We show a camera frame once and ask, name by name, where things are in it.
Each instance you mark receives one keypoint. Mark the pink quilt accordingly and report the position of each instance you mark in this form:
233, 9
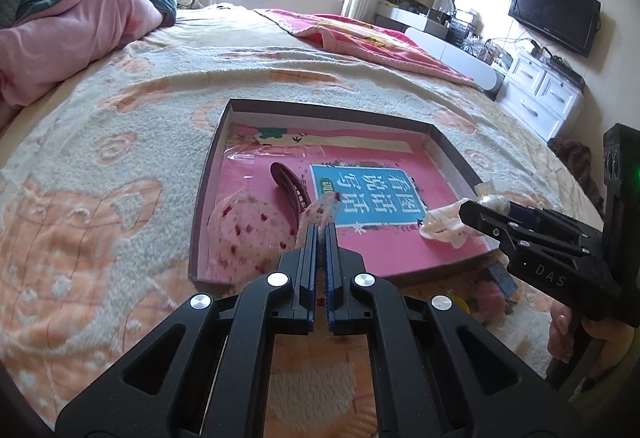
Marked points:
75, 32

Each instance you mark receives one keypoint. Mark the small blue packet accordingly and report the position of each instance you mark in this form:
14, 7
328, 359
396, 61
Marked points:
502, 280

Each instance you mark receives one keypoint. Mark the person's right hand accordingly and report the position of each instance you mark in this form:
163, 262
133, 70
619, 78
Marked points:
559, 333

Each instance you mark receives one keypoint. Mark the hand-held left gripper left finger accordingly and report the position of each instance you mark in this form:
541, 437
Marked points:
313, 278

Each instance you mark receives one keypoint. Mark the white desk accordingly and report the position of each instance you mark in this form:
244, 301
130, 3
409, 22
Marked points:
400, 17

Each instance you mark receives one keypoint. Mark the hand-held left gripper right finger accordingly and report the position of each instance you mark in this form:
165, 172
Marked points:
328, 278

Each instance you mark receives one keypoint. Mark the black flat television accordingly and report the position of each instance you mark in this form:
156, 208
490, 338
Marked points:
555, 12

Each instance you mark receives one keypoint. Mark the pink dotted bow hair clip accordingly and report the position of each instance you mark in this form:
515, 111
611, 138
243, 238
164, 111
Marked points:
245, 228

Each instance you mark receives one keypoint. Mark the black set-top box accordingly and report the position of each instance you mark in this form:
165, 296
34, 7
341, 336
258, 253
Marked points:
565, 67

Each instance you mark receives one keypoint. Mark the brown fuzzy cloth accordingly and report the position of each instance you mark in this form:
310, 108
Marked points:
575, 162

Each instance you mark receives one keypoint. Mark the pink book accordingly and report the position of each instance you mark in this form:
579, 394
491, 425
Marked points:
390, 243

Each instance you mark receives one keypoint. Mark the cream floral blanket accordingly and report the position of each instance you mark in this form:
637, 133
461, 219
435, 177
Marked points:
125, 117

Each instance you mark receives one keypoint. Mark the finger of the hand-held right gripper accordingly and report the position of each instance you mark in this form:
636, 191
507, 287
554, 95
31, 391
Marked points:
527, 212
500, 228

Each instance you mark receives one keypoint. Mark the white drawer dresser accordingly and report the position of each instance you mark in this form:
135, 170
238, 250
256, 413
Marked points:
540, 97

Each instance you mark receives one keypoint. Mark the white rounded footboard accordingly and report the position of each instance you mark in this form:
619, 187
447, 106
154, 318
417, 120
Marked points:
460, 55

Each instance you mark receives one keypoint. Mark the clear plastic wrapper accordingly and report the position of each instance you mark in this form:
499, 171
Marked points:
250, 155

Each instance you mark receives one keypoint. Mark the pink printed blanket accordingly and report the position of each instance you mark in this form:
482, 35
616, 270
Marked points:
360, 37

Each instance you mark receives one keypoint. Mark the brown shallow cardboard box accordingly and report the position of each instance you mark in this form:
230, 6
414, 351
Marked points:
325, 115

